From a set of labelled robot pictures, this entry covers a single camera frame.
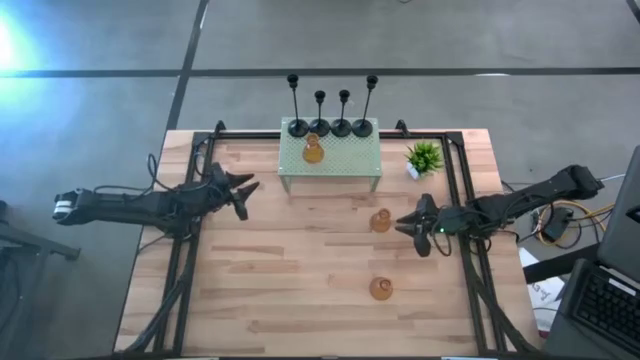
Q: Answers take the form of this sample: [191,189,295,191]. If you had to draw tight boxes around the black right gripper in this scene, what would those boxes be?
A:
[394,193,469,259]

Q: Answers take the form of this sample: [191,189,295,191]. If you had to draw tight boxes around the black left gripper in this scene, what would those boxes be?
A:
[204,162,261,222]

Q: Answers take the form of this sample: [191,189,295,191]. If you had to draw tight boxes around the amber glass candle holder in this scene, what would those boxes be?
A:
[369,208,393,234]
[369,276,394,302]
[301,132,326,165]

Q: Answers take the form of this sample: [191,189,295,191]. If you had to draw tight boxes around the tall black candlestick holder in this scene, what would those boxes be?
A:
[351,74,379,139]
[286,73,311,139]

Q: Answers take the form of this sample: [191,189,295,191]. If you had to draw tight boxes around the short black candlestick holder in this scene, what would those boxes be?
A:
[309,90,332,138]
[330,89,353,139]

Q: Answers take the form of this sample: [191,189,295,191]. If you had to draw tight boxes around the small potted green plant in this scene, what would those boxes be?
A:
[404,141,445,180]

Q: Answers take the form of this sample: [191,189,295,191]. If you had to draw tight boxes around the green perforated metal shelf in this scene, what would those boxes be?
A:
[277,117,383,194]

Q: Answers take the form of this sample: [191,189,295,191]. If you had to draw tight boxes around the black flat bar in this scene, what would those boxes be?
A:
[522,249,584,285]

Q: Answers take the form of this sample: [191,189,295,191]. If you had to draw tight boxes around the black power adapter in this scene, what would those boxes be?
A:
[542,205,576,244]

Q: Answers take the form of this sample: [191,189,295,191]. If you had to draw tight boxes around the white paper sheets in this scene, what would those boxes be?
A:
[517,247,566,334]

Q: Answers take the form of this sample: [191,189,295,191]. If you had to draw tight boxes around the grey side table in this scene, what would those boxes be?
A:
[542,259,640,360]

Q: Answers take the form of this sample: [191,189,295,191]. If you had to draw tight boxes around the dark metal cart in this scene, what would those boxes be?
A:
[0,199,81,360]

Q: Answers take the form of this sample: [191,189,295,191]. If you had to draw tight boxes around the dark grey laptop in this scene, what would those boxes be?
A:
[557,144,640,351]

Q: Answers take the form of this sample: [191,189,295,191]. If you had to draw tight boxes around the black metal table frame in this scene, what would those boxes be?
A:
[119,119,539,356]

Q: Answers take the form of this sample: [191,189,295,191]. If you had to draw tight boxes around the yellow cable bundle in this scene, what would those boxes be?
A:
[535,199,617,247]

